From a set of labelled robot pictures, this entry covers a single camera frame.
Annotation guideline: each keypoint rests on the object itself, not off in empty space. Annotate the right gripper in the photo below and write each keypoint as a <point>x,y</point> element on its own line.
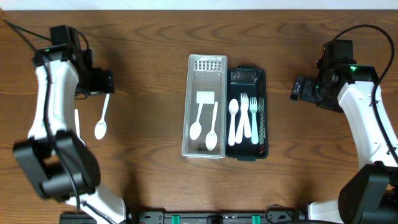
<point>306,93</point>

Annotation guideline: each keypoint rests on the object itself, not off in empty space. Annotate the white fork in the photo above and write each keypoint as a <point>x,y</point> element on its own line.
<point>240,129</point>
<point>247,128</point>
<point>254,131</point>

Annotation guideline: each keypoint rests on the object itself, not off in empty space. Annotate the white label in clear basket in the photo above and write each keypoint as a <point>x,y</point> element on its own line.
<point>205,97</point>

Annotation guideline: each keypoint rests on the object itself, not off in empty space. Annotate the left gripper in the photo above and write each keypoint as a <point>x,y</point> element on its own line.
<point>104,82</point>

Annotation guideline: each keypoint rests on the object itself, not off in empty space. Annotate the black plastic basket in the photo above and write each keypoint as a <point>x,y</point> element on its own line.
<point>252,81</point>

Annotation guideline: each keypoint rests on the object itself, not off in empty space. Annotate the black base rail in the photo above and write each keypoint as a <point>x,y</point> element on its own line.
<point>271,216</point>

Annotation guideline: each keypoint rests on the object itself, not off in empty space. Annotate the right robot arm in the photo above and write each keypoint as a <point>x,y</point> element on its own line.
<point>343,86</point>

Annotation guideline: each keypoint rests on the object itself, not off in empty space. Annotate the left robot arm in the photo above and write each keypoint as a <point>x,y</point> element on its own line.
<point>54,158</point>

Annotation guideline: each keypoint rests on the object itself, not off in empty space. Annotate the white spoon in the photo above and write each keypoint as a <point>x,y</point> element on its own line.
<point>101,126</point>
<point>233,109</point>
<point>211,137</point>
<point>77,126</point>
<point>195,128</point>

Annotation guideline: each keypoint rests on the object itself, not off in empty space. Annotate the clear plastic basket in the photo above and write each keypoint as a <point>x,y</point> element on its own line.
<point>205,73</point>

